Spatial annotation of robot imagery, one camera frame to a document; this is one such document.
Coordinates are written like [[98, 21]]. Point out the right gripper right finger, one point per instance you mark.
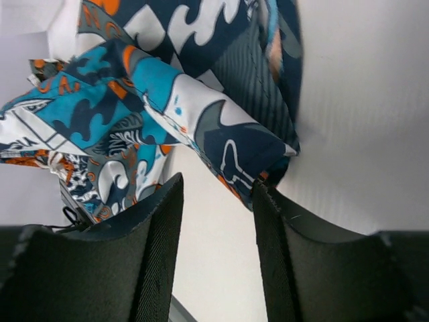
[[313, 270]]

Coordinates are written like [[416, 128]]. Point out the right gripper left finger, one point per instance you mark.
[[121, 269]]

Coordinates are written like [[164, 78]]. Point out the blue orange patterned shorts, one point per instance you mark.
[[222, 78]]

